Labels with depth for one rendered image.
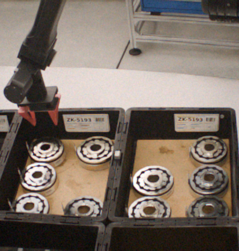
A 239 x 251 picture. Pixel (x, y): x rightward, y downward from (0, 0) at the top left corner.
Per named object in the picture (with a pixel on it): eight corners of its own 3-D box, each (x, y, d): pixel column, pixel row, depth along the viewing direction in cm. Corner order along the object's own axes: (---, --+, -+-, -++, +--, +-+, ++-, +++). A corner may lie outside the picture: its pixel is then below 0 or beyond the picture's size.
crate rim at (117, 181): (127, 114, 143) (126, 106, 141) (234, 114, 138) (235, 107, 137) (107, 228, 112) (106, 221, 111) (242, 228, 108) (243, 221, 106)
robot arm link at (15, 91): (59, 48, 121) (28, 33, 120) (40, 77, 113) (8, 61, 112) (44, 80, 129) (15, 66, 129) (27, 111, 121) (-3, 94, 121)
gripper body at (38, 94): (53, 107, 129) (46, 84, 124) (17, 109, 131) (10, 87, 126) (59, 91, 134) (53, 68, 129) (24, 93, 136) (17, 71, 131)
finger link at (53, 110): (61, 132, 134) (53, 103, 128) (36, 133, 135) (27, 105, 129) (67, 114, 139) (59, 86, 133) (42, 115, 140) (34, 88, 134)
